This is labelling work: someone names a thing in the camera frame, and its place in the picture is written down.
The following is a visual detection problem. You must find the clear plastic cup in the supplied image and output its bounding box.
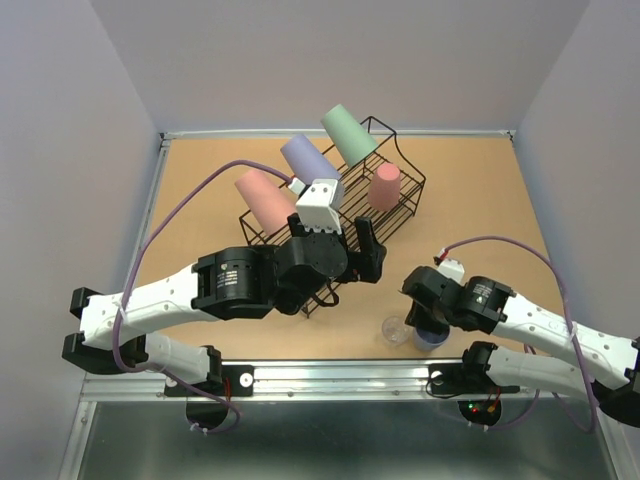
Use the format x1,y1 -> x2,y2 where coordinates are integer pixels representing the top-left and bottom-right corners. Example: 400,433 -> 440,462
381,316 -> 410,346

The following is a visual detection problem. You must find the dark purple plastic cup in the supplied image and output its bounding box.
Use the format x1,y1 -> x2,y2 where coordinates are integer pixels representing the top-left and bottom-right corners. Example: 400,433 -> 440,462
412,328 -> 450,352

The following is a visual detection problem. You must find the red plastic cup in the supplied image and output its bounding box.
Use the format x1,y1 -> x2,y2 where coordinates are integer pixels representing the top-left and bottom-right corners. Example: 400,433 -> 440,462
367,163 -> 401,211

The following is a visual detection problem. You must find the green plastic cup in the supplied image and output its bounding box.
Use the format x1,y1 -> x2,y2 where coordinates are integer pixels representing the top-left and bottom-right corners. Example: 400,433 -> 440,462
321,104 -> 378,167

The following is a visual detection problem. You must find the pink plastic cup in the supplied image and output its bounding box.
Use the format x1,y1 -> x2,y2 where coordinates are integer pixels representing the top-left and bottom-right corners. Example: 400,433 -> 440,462
235,169 -> 296,235

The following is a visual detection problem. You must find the light purple plastic cup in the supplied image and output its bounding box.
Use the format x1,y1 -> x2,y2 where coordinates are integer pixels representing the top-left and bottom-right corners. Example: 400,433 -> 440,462
280,134 -> 341,185

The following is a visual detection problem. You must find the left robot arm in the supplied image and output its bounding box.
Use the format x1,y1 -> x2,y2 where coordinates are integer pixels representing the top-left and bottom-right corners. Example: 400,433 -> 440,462
61,214 -> 387,394

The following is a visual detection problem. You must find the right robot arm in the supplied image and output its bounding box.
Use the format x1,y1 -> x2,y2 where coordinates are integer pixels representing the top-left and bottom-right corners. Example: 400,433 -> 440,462
401,266 -> 639,427

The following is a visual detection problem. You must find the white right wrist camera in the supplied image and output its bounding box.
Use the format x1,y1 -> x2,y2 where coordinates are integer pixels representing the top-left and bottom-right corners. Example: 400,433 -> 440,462
434,250 -> 465,283

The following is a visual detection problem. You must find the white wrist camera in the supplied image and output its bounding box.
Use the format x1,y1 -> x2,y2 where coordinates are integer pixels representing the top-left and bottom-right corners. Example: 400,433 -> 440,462
434,250 -> 465,283
288,177 -> 345,234

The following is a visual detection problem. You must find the black wire dish rack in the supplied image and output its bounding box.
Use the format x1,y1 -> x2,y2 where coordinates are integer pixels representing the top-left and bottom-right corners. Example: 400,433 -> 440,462
239,116 -> 427,318

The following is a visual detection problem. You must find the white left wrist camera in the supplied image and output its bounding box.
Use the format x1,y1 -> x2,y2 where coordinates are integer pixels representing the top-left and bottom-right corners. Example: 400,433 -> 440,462
288,177 -> 345,234

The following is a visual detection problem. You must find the aluminium table frame rail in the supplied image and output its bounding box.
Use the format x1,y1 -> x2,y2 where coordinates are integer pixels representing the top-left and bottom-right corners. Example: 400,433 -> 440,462
82,135 -> 633,479

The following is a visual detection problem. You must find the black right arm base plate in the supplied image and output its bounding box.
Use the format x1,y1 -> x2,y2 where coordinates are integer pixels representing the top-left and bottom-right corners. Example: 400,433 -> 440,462
425,362 -> 521,398

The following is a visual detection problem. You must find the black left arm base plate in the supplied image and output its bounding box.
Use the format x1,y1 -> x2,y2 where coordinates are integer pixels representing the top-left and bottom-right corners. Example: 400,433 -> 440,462
163,362 -> 255,398

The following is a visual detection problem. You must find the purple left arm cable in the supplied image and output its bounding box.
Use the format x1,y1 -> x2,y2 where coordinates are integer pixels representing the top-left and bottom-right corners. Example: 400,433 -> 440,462
112,159 -> 296,435

